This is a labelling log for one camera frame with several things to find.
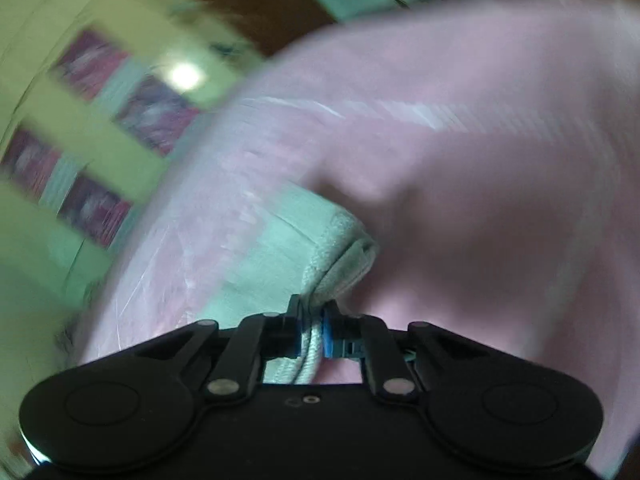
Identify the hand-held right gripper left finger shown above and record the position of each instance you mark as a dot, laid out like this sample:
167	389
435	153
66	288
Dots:
298	341

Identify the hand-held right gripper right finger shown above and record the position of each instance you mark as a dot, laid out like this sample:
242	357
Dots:
327	336

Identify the pink bed sheet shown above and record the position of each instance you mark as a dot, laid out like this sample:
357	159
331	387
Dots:
450	135

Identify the yellow cabinet with patterned panels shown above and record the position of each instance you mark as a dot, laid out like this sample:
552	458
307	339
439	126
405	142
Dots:
100	125

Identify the brown wooden panel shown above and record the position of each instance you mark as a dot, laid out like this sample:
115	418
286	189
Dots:
260	5

